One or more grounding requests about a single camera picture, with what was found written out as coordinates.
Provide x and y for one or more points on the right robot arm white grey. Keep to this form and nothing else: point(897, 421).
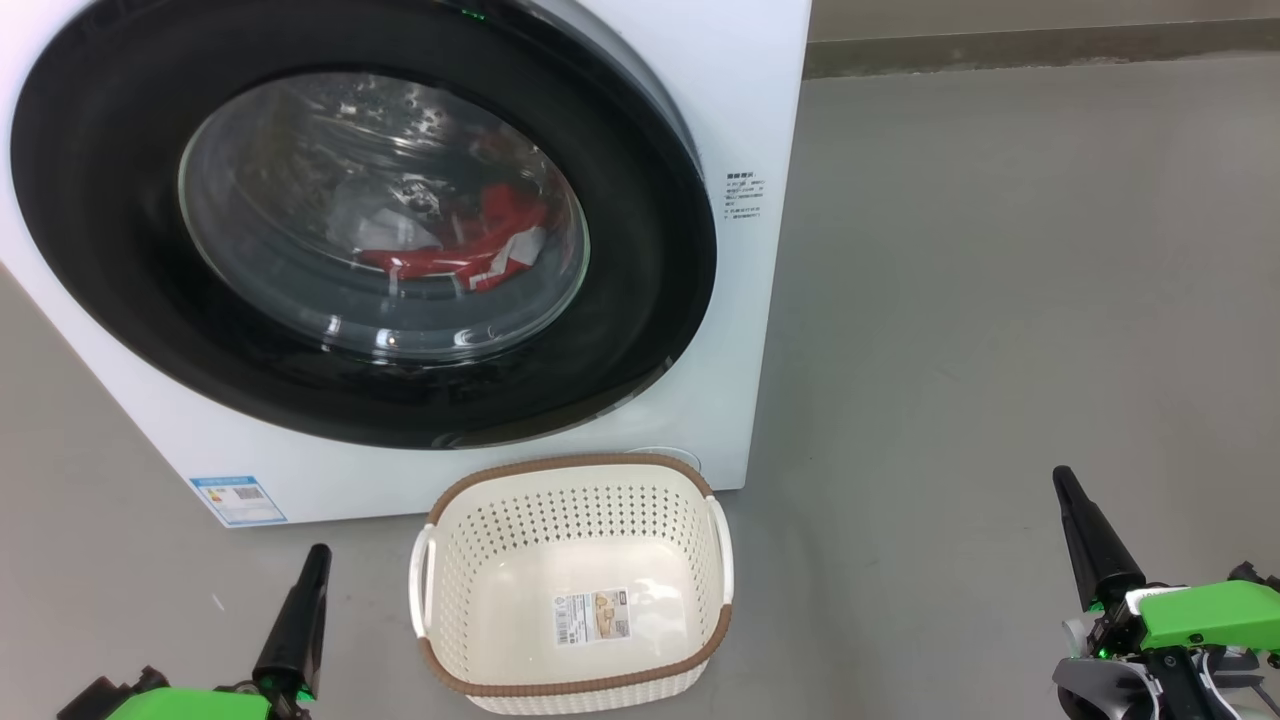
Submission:
point(1100, 690)

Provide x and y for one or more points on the round drain filter cover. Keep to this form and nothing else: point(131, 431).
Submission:
point(670, 456)

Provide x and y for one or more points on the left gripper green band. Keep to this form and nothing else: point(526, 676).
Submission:
point(180, 705)

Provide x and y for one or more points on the white product label sticker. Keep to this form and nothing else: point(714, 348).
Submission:
point(592, 616)

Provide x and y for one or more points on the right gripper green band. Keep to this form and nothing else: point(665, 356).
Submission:
point(1210, 615)

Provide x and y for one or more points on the red garment with white stripes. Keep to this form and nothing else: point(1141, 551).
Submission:
point(500, 225)

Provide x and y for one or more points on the blue energy label sticker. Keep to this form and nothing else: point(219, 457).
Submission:
point(238, 500)

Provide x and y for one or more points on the white front-load washing machine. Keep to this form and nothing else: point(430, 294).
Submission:
point(745, 100)

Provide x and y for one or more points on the cream perforated basket brown rim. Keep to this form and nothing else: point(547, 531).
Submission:
point(580, 560)

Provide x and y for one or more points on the black round glass washer door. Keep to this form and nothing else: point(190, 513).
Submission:
point(120, 200)

